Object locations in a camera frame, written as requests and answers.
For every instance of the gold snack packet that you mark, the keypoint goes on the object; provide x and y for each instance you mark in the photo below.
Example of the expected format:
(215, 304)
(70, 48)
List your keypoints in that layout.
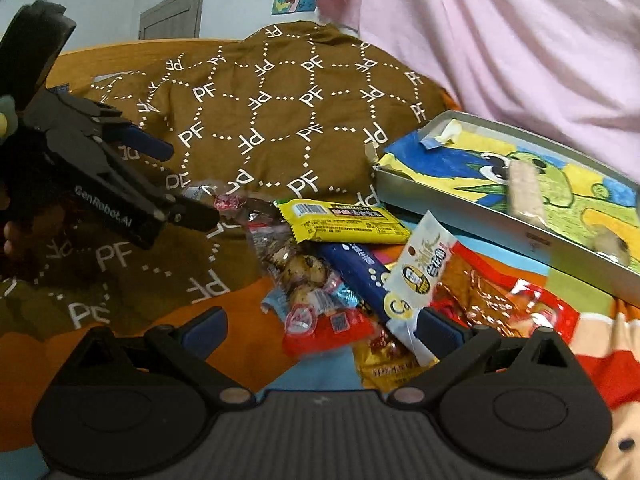
(385, 365)

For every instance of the yellow snack packet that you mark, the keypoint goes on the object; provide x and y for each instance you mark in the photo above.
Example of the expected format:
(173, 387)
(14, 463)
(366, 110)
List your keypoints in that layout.
(345, 220)

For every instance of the pink cloth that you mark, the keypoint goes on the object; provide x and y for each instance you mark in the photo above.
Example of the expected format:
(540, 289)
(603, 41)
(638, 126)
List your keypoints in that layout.
(500, 35)

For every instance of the small clear red packet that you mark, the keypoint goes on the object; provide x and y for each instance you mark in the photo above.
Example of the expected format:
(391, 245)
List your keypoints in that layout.
(235, 205)

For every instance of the grey metal tray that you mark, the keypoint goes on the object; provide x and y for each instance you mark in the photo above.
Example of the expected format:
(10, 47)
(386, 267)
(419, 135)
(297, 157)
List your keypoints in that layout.
(500, 230)

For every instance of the grey wooden door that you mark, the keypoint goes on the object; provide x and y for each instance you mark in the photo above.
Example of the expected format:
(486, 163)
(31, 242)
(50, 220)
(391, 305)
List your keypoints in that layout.
(175, 15)

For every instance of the person's left hand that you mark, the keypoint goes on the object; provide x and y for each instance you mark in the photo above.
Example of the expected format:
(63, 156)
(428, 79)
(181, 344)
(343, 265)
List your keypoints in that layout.
(7, 242)

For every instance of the clear wrapped snack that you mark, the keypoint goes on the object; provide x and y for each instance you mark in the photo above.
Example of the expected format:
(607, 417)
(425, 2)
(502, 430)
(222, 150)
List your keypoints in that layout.
(610, 247)

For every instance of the colourful printed bedsheet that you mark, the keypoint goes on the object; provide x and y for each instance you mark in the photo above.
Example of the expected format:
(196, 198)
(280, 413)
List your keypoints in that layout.
(610, 375)

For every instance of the beige rice bar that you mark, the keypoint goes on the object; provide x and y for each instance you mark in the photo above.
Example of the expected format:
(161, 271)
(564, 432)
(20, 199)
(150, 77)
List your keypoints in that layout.
(525, 190)

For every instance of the clear packet of brown balls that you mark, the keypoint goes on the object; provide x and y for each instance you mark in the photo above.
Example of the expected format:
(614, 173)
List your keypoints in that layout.
(300, 270)

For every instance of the light blue wrapper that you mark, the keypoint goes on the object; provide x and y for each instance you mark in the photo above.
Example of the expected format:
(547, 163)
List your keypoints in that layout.
(274, 304)

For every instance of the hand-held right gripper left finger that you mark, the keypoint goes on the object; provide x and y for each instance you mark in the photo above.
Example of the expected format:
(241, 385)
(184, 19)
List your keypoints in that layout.
(206, 329)

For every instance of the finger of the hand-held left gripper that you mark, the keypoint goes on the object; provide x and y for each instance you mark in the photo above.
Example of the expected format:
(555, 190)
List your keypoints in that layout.
(147, 144)
(195, 215)

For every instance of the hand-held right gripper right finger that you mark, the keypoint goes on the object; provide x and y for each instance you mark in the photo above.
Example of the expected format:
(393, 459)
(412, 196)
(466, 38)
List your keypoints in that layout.
(440, 330)

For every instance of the brown patterned pillow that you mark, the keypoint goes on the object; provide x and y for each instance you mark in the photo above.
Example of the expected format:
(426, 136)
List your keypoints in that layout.
(280, 110)

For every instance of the blue snack packet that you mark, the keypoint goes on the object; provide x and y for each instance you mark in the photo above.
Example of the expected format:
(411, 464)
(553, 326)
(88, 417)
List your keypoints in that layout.
(360, 270)

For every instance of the white and red snack packet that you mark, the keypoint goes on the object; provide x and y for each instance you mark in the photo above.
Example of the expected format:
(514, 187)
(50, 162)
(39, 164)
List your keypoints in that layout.
(425, 260)

